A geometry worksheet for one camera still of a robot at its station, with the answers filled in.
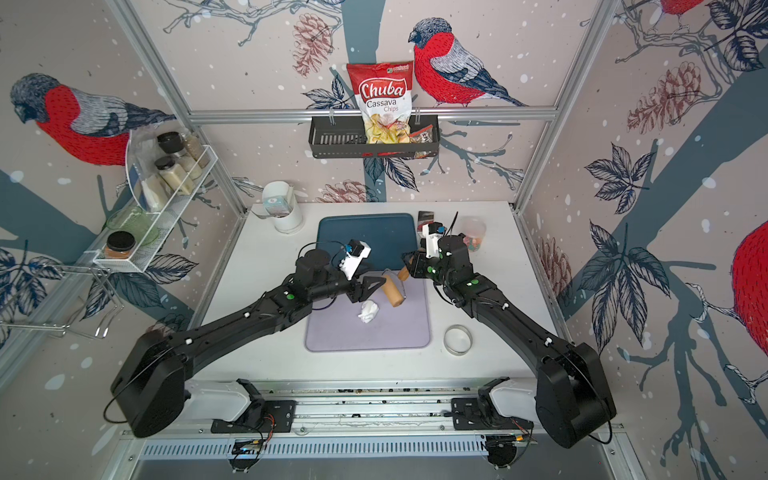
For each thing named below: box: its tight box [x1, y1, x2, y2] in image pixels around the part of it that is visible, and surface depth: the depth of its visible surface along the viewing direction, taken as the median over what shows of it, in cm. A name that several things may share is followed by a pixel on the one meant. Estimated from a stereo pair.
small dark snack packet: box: [409, 124, 434, 144], surface depth 89 cm
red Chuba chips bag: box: [346, 61, 414, 145], surface depth 83 cm
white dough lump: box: [358, 299, 380, 323], surface depth 91 cm
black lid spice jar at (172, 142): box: [157, 131, 187, 156], surface depth 81 cm
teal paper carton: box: [263, 195, 292, 218], surface depth 107 cm
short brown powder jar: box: [104, 230, 136, 259], surface depth 61 cm
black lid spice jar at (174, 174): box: [154, 155, 194, 195], surface depth 78 cm
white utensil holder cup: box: [262, 180, 303, 234], surface depth 109 cm
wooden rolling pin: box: [382, 266, 409, 307], surface depth 83 cm
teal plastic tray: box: [316, 213, 417, 272], surface depth 116 cm
